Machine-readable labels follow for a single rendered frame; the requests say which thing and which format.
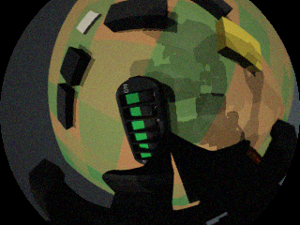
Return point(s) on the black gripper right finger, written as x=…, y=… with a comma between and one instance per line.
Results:
x=196, y=165

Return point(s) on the yellow rectangular block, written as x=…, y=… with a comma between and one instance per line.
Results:
x=237, y=44

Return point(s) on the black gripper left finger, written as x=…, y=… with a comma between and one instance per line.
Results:
x=155, y=175

